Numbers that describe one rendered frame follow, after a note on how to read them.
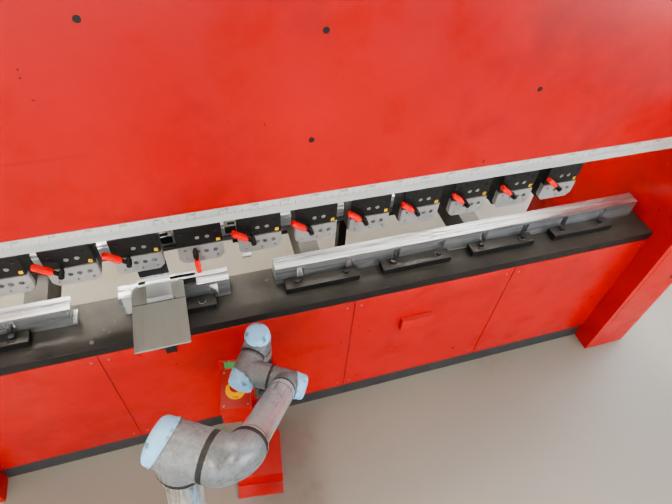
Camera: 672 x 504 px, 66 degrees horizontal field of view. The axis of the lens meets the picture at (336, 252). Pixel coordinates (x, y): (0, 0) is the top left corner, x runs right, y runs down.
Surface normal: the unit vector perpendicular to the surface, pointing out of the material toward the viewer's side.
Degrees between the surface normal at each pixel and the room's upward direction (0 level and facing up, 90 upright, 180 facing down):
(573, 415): 0
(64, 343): 0
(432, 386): 0
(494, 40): 90
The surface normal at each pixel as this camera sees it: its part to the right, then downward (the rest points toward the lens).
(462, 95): 0.29, 0.73
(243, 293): 0.06, -0.65
